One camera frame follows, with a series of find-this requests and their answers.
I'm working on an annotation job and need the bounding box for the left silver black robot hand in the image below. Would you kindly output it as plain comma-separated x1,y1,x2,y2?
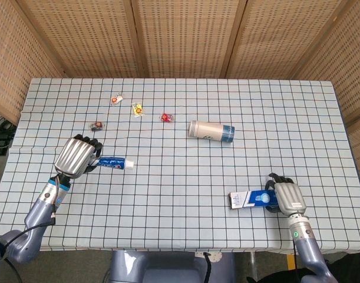
54,134,104,180

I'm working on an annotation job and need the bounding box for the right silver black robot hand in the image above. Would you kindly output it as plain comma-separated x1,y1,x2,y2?
265,173,307,218

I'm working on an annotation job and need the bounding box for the blue white box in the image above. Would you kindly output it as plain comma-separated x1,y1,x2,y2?
228,189,278,210

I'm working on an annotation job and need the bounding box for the blue white toothpaste tube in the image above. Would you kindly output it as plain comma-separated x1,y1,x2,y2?
90,156,136,171

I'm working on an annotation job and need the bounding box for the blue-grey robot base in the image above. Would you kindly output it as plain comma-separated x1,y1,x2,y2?
108,250,236,283

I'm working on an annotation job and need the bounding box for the yellow wrapped candy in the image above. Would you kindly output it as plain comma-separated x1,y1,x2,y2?
131,102,146,118

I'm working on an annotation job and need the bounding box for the white metal mounting plate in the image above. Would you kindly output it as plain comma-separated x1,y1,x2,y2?
196,251,222,262

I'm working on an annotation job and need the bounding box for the beige and blue cylinder can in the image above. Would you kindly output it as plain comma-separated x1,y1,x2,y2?
187,120,236,144

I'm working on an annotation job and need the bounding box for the light blue checkered tablecloth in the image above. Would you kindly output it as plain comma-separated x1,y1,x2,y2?
0,77,360,253

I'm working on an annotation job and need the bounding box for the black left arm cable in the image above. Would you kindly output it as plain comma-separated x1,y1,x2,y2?
0,210,58,283

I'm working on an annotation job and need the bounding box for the black equipment with cables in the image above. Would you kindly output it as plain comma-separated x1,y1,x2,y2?
0,116,17,157

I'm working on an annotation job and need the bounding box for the black base cable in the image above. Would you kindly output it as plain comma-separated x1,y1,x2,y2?
203,252,213,283

